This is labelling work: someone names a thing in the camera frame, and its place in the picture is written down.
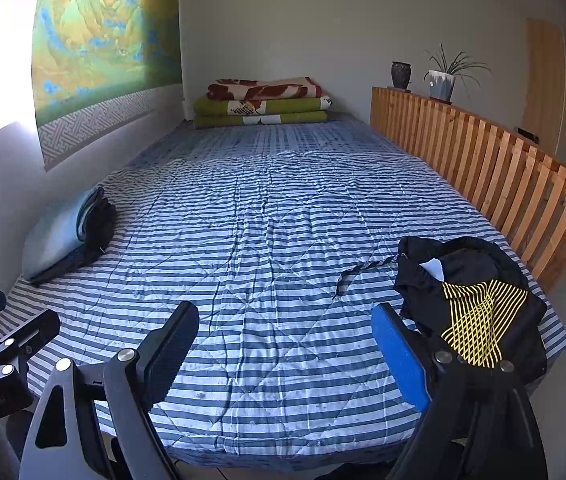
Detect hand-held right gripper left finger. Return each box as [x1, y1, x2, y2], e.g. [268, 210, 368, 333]
[19, 301, 200, 480]

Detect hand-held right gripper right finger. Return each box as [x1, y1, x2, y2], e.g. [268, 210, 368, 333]
[370, 302, 548, 480]

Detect black pants with yellow stripes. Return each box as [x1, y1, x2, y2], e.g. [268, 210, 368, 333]
[335, 236, 548, 377]

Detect stack of folded clothes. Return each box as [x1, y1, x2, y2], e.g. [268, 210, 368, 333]
[22, 186, 106, 281]

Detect folded dark clothes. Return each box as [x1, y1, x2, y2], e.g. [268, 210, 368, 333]
[30, 197, 118, 287]

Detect blue white striped quilt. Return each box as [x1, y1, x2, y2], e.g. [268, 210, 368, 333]
[0, 152, 566, 457]

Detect blue plaid bed sheet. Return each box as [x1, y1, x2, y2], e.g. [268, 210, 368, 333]
[128, 112, 416, 168]

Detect folded green quilt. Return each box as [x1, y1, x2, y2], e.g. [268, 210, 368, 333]
[193, 95, 334, 130]

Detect potted plant in white pot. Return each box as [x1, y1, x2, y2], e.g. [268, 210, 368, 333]
[423, 43, 492, 106]

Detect folded red white blanket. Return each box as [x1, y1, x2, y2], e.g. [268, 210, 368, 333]
[206, 77, 324, 102]

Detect dark ceramic vase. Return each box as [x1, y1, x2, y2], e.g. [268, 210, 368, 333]
[391, 61, 412, 92]

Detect wooden door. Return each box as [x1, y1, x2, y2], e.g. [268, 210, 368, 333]
[520, 17, 566, 158]

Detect wooden slatted bed rail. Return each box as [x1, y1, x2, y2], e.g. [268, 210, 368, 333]
[370, 86, 566, 295]

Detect landscape wall tapestry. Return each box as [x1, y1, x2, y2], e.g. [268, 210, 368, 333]
[31, 0, 184, 172]

